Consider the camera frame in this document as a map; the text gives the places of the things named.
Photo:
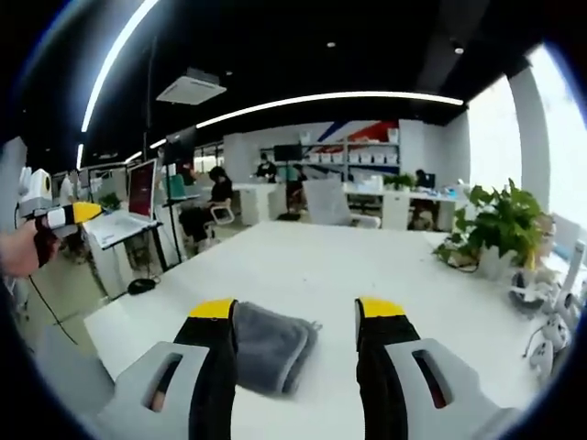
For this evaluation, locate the grey towel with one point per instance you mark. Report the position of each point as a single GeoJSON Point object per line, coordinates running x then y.
{"type": "Point", "coordinates": [275, 346]}

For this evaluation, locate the open laptop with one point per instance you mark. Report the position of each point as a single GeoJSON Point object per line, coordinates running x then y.
{"type": "Point", "coordinates": [142, 190]}

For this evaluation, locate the person's left hand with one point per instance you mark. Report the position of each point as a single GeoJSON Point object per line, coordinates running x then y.
{"type": "Point", "coordinates": [20, 254]}

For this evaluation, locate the white standing desk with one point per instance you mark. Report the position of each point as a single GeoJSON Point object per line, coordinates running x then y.
{"type": "Point", "coordinates": [114, 256]}

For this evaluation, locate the black computer mouse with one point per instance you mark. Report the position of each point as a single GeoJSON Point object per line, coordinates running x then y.
{"type": "Point", "coordinates": [142, 285]}

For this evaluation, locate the black monitor on stand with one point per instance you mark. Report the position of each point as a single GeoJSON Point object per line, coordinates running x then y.
{"type": "Point", "coordinates": [181, 142]}

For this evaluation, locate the curved ceiling light strip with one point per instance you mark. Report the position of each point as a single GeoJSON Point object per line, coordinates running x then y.
{"type": "Point", "coordinates": [330, 102]}
{"type": "Point", "coordinates": [112, 59]}

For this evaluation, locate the ceiling air conditioner unit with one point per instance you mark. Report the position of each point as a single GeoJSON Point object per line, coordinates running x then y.
{"type": "Point", "coordinates": [192, 87]}

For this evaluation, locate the white robot device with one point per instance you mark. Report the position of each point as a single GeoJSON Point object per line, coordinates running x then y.
{"type": "Point", "coordinates": [550, 321]}

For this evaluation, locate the white office chair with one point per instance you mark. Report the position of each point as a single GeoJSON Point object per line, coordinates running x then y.
{"type": "Point", "coordinates": [332, 201]}

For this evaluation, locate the green potted plant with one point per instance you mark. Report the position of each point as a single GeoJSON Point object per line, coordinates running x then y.
{"type": "Point", "coordinates": [500, 224]}

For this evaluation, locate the small green plant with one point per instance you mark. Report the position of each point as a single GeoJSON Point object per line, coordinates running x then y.
{"type": "Point", "coordinates": [400, 181]}

